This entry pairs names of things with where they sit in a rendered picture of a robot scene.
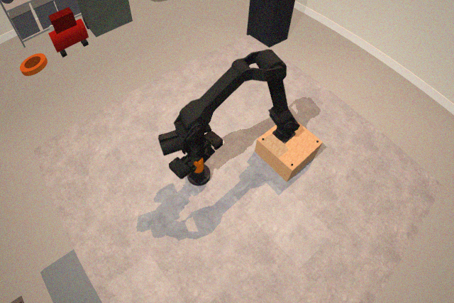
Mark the orange knob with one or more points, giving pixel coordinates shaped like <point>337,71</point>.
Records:
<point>200,166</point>

